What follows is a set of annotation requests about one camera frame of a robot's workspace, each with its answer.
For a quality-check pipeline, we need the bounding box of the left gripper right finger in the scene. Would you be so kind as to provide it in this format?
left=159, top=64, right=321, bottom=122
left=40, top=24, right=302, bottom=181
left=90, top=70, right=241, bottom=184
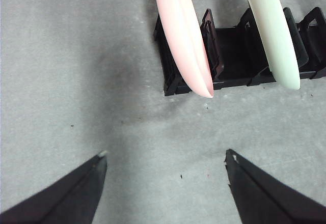
left=224, top=149, right=326, bottom=224

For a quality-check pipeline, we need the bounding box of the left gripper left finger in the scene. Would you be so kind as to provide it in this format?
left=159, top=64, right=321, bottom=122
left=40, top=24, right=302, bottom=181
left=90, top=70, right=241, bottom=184
left=0, top=150, right=108, bottom=224

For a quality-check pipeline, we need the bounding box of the light green round plate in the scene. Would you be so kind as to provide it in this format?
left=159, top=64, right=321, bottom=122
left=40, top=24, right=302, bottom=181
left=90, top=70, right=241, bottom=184
left=245, top=0, right=301, bottom=90

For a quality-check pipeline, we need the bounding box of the pink round plate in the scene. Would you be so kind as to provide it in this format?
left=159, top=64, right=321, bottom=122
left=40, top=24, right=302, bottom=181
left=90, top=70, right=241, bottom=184
left=154, top=0, right=214, bottom=99

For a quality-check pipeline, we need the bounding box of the black plastic dish rack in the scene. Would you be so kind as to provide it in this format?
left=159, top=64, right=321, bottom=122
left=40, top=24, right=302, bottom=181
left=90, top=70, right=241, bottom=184
left=153, top=6, right=326, bottom=97

